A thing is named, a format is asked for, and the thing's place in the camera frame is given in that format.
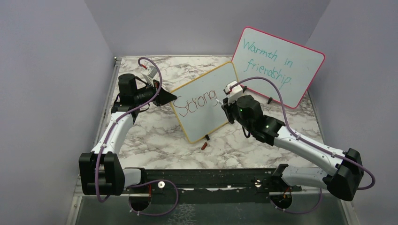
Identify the pink framed whiteboard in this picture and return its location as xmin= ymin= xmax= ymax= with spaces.
xmin=232 ymin=27 xmax=325 ymax=108

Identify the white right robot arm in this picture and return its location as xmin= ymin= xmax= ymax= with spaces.
xmin=222 ymin=95 xmax=364 ymax=201

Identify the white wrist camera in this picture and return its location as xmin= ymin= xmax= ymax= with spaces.
xmin=224 ymin=81 xmax=243 ymax=105
xmin=141 ymin=66 xmax=158 ymax=86

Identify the yellow framed whiteboard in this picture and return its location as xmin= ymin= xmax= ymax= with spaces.
xmin=171 ymin=61 xmax=237 ymax=143

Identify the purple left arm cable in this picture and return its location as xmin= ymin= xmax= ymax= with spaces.
xmin=94 ymin=57 xmax=179 ymax=217

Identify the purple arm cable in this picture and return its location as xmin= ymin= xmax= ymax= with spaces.
xmin=94 ymin=57 xmax=179 ymax=217
xmin=224 ymin=76 xmax=376 ymax=215

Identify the brown marker cap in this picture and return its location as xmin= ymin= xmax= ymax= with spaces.
xmin=201 ymin=142 xmax=208 ymax=150

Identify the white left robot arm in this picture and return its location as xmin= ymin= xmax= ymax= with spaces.
xmin=78 ymin=74 xmax=176 ymax=197

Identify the aluminium table frame rail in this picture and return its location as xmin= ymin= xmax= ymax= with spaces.
xmin=65 ymin=56 xmax=122 ymax=225

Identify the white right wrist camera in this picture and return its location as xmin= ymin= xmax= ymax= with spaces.
xmin=224 ymin=81 xmax=243 ymax=105

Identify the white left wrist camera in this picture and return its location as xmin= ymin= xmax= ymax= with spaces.
xmin=141 ymin=66 xmax=158 ymax=86

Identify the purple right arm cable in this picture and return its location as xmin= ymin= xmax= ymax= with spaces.
xmin=224 ymin=76 xmax=376 ymax=215

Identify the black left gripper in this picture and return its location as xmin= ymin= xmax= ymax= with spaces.
xmin=134 ymin=79 xmax=177 ymax=106

